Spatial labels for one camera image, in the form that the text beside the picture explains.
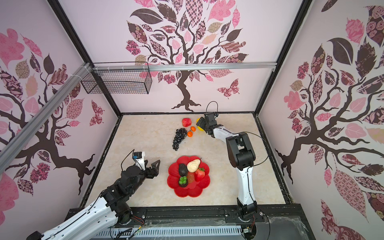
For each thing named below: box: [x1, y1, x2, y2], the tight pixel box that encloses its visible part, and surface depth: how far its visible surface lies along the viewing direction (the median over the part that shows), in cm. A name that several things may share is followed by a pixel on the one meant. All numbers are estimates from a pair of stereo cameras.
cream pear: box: [186, 157, 202, 173], surface depth 87 cm
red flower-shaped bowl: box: [167, 156, 211, 198], surface depth 85 cm
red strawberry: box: [195, 167, 206, 182], surface depth 85 cm
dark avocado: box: [179, 163, 188, 177], surface depth 87 cm
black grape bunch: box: [172, 127, 188, 151], surface depth 102 cm
